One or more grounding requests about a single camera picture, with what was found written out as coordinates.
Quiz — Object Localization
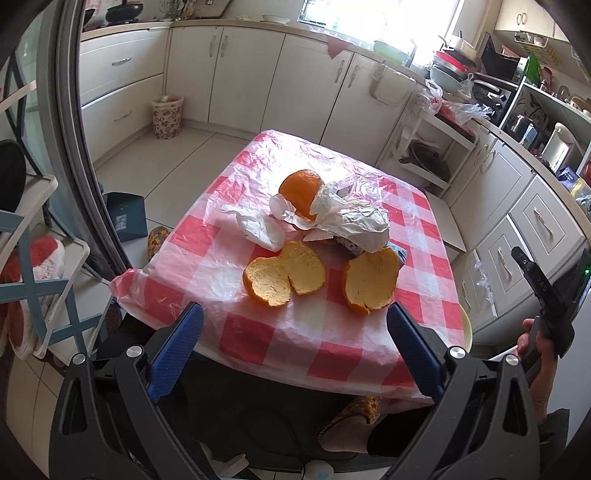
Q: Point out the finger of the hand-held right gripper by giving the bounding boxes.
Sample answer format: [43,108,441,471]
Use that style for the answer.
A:
[511,246,561,319]

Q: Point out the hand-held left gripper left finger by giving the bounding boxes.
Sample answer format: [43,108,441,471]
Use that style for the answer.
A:
[48,302,218,480]

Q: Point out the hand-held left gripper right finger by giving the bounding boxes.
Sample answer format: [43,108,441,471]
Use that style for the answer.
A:
[385,305,541,480]

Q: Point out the large two-lobed orange peel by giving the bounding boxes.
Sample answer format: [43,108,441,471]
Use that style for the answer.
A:
[243,241,327,308]

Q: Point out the white tissue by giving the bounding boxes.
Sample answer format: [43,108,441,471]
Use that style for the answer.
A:
[222,205,288,252]

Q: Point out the person's right forearm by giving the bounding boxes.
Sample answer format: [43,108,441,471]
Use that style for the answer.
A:
[537,408,572,464]

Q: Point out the floral trash bin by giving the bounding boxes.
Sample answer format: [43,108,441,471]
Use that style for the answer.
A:
[150,95,184,140]

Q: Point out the person's right hand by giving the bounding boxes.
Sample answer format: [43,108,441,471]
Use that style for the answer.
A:
[517,318,560,421]

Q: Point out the pale round table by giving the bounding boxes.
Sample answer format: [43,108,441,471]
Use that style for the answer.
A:
[459,302,475,354]

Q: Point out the cupped orange peel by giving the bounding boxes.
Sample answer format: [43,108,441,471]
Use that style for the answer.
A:
[342,247,400,315]

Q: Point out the person's leg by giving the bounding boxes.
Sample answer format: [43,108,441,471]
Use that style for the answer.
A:
[367,408,437,457]

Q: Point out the pink white checkered plastic tablecloth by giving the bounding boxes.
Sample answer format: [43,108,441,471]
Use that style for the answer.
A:
[109,130,467,409]

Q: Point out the white wooden board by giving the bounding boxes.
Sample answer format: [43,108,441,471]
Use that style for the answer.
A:
[425,189,467,252]

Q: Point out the crumpled silver foil bag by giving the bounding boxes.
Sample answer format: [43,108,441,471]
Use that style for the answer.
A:
[270,181,391,252]

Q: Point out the white shelf rack blue cross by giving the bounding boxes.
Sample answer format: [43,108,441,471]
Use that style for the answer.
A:
[0,80,116,361]

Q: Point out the blue box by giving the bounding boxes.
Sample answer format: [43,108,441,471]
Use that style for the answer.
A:
[104,191,147,241]

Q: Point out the silver kettle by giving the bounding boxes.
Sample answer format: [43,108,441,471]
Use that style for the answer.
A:
[505,113,539,148]

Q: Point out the red white fluffy slippers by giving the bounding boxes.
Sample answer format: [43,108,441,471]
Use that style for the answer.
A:
[0,235,65,361]

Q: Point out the clear plastic bag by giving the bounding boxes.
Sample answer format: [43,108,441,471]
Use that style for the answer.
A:
[425,78,495,125]

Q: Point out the white storage rack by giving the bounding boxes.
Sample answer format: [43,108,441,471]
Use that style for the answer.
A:
[379,92,478,195]

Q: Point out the orange fruit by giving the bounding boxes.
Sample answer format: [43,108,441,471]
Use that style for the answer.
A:
[278,169,325,221]

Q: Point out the black microwave oven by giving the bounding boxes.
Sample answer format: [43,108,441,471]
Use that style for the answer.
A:
[480,32,529,84]

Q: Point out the stack of pots and basins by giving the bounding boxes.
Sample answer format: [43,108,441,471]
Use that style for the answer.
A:
[427,46,476,93]

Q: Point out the green basin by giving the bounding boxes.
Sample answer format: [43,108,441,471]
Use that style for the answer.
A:
[373,39,414,68]

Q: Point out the pink hanging cloth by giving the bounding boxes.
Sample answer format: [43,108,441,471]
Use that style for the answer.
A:
[325,34,356,60]

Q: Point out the window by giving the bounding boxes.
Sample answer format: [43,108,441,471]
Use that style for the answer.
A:
[298,0,467,70]

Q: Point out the dark wok with handle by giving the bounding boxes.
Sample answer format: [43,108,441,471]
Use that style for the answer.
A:
[399,141,451,181]

